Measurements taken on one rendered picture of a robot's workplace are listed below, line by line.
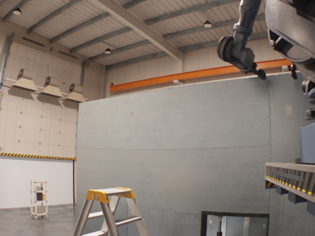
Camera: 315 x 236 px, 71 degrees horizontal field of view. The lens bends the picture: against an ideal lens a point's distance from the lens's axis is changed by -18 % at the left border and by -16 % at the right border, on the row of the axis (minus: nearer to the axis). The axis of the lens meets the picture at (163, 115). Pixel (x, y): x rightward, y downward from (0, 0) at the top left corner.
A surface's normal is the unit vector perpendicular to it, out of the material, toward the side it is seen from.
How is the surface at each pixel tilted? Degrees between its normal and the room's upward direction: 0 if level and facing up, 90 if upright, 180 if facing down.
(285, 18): 90
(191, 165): 90
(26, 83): 81
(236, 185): 90
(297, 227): 90
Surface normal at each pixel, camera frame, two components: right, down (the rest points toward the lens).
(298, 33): -0.91, -0.08
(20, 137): 0.84, -0.07
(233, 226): -0.53, -0.15
